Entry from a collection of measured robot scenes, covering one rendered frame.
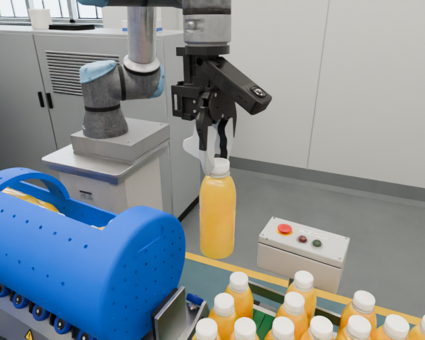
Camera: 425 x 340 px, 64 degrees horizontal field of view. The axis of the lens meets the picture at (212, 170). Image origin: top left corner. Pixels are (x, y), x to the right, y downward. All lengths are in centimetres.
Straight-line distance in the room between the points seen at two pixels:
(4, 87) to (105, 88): 224
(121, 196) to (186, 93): 66
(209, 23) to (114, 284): 47
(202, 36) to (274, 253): 55
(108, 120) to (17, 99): 214
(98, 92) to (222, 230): 69
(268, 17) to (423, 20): 119
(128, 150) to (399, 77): 256
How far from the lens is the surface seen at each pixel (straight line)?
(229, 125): 60
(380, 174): 350
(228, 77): 53
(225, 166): 59
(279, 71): 331
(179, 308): 82
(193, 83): 58
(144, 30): 109
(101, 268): 66
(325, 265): 85
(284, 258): 88
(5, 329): 111
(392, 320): 76
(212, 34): 54
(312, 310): 82
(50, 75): 291
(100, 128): 118
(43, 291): 78
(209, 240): 65
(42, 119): 312
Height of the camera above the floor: 161
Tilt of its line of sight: 26 degrees down
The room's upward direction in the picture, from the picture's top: straight up
